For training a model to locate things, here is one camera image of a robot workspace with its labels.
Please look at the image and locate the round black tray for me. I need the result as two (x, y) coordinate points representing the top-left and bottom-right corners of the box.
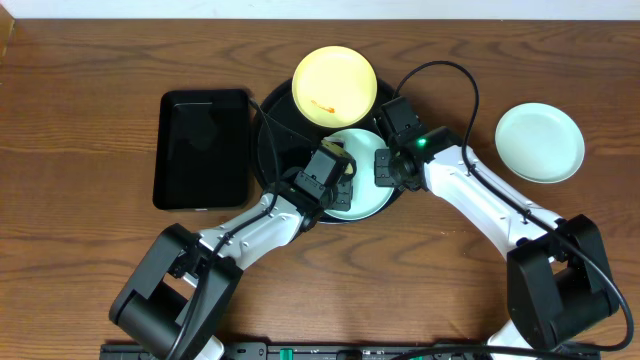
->
(249, 74), (411, 225)

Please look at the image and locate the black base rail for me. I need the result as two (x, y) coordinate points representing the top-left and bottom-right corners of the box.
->
(98, 340), (601, 360)

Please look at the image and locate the mint green plate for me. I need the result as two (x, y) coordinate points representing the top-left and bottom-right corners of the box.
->
(326, 128), (394, 221)
(495, 103), (585, 184)

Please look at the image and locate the black rectangular water tray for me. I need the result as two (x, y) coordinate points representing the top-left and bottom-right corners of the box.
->
(152, 89), (250, 211)

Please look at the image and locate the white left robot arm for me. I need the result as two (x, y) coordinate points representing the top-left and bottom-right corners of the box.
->
(109, 166), (356, 359)

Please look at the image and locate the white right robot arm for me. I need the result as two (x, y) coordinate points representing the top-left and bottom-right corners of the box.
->
(375, 125), (625, 351)

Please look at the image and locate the yellow plate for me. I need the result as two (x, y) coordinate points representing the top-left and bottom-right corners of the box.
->
(291, 46), (378, 128)

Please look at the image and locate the green yellow sponge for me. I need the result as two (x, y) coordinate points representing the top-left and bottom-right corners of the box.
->
(321, 137), (357, 180)

